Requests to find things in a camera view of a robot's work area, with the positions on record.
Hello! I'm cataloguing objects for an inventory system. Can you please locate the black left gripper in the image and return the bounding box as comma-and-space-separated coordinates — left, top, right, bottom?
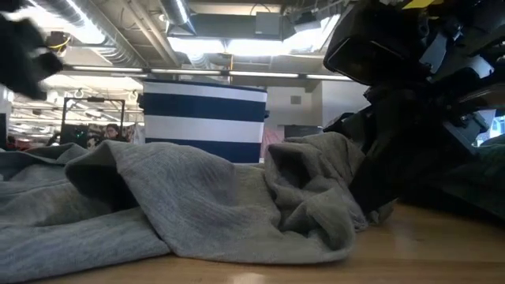
0, 0, 65, 102

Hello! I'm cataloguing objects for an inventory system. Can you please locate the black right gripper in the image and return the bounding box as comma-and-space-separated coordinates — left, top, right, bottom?
323, 0, 505, 215

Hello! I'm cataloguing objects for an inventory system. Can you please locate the dark green garment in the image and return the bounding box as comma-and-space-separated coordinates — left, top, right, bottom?
443, 133, 505, 221

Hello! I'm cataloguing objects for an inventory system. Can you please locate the navy white striped fabric bin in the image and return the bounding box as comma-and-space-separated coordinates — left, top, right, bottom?
138, 78, 270, 165

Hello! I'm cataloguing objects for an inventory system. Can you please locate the grey patterned garment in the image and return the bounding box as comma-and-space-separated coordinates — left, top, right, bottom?
0, 132, 395, 284

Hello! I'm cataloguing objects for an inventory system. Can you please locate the black screen panel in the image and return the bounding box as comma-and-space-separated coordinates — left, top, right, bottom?
58, 124, 88, 148

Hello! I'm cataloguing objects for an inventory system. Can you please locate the person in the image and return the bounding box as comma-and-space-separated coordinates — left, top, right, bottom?
103, 123, 128, 144

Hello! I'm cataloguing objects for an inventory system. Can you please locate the long ceiling light bar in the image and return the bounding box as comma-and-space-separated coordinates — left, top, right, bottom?
58, 65, 354, 82

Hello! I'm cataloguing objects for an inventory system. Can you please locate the grey ceiling box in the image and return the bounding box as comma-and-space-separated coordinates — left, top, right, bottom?
255, 11, 283, 37

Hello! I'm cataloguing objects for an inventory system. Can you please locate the black background frame rig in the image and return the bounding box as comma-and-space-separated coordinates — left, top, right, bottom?
61, 97, 126, 147

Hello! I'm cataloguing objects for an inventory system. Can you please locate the silver spiral air duct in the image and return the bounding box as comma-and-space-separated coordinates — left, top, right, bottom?
31, 0, 182, 80

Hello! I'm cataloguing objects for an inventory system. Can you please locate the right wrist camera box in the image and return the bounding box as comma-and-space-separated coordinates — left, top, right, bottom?
323, 3, 432, 87

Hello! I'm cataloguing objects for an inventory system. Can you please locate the short round air duct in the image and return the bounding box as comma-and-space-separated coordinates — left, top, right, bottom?
159, 0, 196, 35

